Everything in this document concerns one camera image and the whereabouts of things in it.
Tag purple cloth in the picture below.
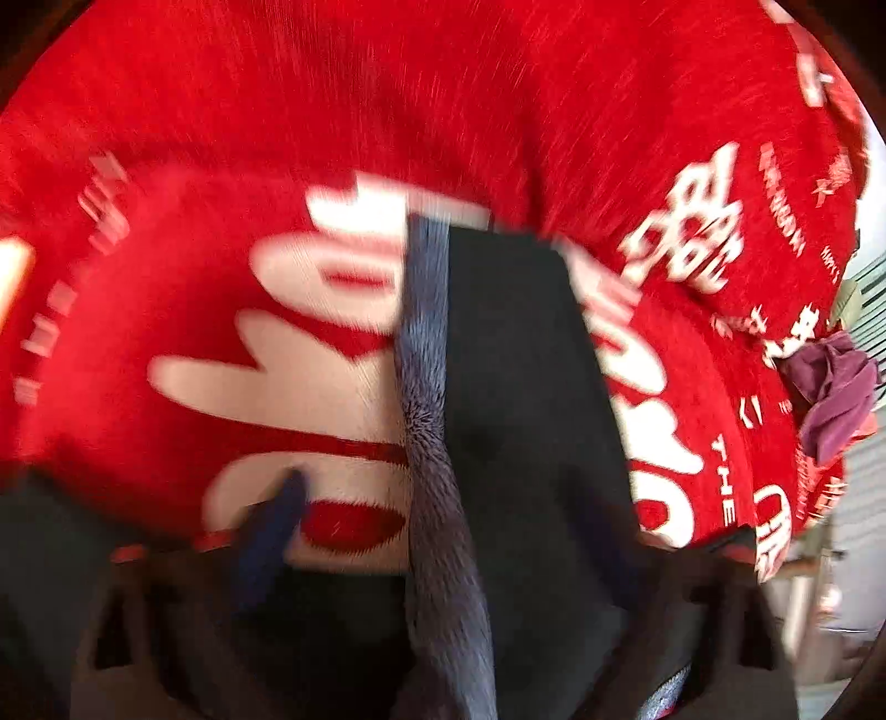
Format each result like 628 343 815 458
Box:
779 331 882 466

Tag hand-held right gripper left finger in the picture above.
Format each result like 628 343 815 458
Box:
69 471 308 720

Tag red printed blanket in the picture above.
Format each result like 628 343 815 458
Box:
0 0 880 579

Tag black pants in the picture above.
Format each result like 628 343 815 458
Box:
394 211 693 720

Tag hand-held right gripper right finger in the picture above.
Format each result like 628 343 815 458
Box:
623 529 805 720

